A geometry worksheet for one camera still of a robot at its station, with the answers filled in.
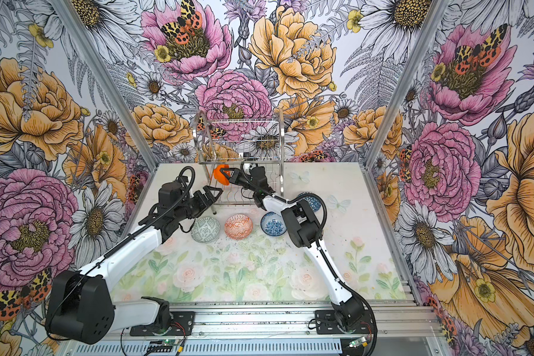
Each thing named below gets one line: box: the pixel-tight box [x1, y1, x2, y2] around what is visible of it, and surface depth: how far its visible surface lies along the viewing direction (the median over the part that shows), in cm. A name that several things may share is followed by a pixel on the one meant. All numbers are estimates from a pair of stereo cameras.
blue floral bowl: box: [260, 211, 288, 237], surface depth 99 cm
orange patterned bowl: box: [223, 213, 253, 241], surface depth 98 cm
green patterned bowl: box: [190, 216, 221, 245], surface depth 96 cm
